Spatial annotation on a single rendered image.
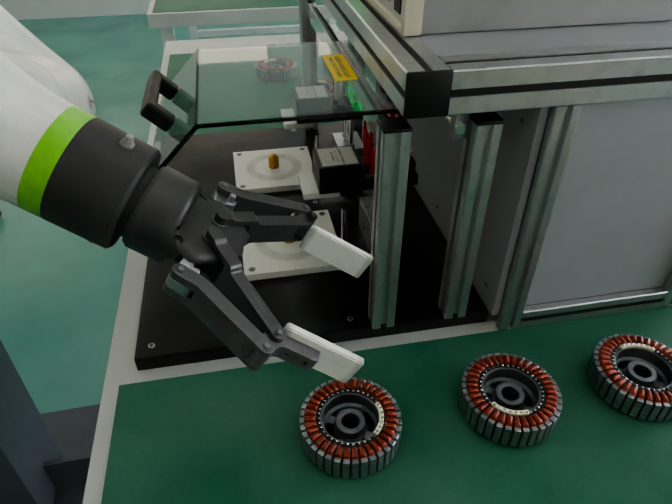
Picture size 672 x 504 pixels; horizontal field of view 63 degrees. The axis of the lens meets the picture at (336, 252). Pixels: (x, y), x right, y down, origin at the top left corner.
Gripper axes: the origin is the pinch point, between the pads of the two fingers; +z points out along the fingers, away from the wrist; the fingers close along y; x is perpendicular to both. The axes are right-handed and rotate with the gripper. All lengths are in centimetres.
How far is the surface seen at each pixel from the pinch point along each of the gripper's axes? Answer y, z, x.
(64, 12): -442, -205, -220
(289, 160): -58, -6, -22
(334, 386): -3.9, 6.3, -14.8
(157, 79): -24.2, -27.4, -2.4
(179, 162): -57, -25, -34
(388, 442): 2.5, 12.0, -11.9
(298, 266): -25.7, -0.2, -19.0
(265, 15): -185, -32, -43
